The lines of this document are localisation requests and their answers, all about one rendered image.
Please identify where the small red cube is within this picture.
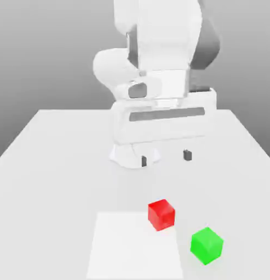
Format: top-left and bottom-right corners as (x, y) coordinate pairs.
(147, 198), (176, 232)

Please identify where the small green cube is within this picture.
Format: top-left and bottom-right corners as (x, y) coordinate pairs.
(189, 226), (225, 266)

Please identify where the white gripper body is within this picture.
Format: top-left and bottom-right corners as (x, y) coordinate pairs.
(111, 87), (217, 145)

